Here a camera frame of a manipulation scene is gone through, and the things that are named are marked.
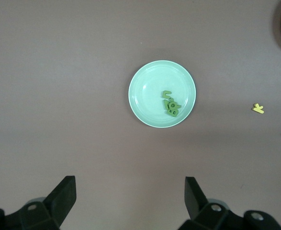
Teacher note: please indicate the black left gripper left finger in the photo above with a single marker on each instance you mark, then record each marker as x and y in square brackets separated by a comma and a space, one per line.
[59, 203]

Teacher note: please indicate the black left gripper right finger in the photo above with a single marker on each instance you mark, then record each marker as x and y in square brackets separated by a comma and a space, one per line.
[195, 203]

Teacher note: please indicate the green foam letter B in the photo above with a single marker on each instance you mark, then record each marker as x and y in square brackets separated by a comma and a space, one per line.
[172, 113]

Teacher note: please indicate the green foam letter P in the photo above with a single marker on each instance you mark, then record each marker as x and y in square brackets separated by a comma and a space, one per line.
[176, 105]

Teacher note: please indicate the yellow foam letter K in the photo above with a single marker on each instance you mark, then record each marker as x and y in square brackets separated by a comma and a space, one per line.
[258, 108]

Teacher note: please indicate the green plate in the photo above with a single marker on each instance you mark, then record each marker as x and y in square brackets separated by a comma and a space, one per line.
[149, 95]

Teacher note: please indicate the brown table cover sheet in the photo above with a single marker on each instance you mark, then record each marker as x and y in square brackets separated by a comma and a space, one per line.
[59, 72]

